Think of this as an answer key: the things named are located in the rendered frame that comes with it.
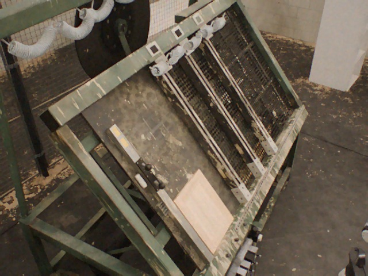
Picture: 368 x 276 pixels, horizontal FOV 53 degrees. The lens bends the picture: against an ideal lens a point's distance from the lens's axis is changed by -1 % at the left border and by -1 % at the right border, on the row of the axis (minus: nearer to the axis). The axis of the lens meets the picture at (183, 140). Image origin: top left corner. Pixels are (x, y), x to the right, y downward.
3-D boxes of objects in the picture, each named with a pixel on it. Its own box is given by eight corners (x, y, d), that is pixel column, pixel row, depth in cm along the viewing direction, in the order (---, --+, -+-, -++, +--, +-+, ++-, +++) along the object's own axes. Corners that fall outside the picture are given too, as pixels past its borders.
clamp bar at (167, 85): (238, 205, 250) (268, 199, 234) (134, 54, 224) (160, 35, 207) (244, 196, 257) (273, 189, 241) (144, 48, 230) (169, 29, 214)
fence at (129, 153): (205, 264, 215) (210, 263, 212) (105, 131, 194) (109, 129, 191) (209, 257, 219) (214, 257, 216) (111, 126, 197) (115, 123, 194)
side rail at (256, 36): (289, 111, 349) (299, 107, 342) (226, 7, 324) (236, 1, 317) (291, 107, 355) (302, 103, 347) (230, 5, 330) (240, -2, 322)
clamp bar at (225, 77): (267, 157, 290) (294, 148, 274) (181, 23, 263) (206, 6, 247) (271, 149, 297) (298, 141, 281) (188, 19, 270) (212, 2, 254)
